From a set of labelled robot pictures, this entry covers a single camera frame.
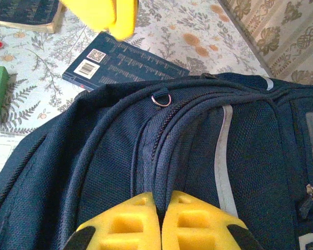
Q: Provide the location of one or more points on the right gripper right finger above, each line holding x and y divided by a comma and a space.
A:
198, 229

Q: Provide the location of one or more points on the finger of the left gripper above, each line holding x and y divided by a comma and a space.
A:
104, 13

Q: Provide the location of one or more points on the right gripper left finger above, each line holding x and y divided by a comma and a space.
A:
125, 229

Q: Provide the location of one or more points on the dark blue book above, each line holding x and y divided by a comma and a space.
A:
21, 10
135, 62

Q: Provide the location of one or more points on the navy blue backpack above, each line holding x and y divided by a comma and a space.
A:
120, 145

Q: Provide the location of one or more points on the green box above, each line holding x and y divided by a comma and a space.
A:
0, 96

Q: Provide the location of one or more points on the white stationery package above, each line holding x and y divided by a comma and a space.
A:
0, 153

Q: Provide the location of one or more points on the floral table cloth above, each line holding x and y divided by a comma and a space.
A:
172, 34

